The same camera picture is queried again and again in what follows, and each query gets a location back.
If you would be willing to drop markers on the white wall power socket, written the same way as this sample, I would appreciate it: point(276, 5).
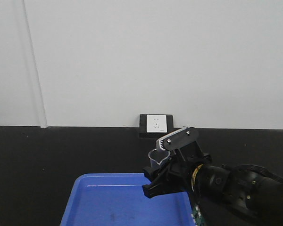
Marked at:
point(155, 125)

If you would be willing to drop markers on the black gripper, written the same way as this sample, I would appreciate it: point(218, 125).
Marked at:
point(176, 174)

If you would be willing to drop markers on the clear glass beaker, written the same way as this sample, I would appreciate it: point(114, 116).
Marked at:
point(158, 158)

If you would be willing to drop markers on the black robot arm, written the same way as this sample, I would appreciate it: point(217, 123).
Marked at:
point(250, 192)

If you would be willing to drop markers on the blue plastic tray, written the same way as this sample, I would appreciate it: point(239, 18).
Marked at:
point(117, 199)

